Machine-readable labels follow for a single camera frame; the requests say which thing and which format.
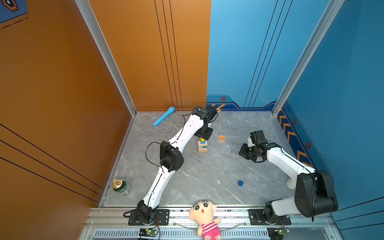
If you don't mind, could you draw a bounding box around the natural wood rectangular block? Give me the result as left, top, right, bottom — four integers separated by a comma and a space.
198, 148, 208, 153

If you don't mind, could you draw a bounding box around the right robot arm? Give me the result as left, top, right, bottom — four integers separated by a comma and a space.
239, 131, 339, 224

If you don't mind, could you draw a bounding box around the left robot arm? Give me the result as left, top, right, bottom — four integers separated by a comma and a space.
137, 106, 218, 224

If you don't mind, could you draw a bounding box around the cyan toy microphone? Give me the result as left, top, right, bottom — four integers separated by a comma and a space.
153, 106, 176, 127

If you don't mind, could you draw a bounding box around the white bottle green cap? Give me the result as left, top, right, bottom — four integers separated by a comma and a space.
286, 178, 297, 190

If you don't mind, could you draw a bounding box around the plush doll pink shirt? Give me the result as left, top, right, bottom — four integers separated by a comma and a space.
189, 200, 222, 240

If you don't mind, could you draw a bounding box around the right circuit board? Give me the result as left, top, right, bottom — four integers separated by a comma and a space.
267, 228, 291, 240

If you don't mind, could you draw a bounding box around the circuit board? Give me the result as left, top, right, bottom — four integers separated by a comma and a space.
267, 228, 291, 240
138, 229, 159, 240

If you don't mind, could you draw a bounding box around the white tape roll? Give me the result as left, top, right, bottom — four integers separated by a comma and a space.
112, 178, 131, 196

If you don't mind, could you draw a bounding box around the left circuit board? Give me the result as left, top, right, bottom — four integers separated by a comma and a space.
138, 229, 159, 240

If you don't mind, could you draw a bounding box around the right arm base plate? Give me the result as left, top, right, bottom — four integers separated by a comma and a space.
248, 209, 292, 226

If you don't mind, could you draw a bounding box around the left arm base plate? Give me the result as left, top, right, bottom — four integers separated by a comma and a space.
128, 209, 170, 226

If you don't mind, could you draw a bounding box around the aluminium front rail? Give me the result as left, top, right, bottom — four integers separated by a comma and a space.
80, 201, 343, 240

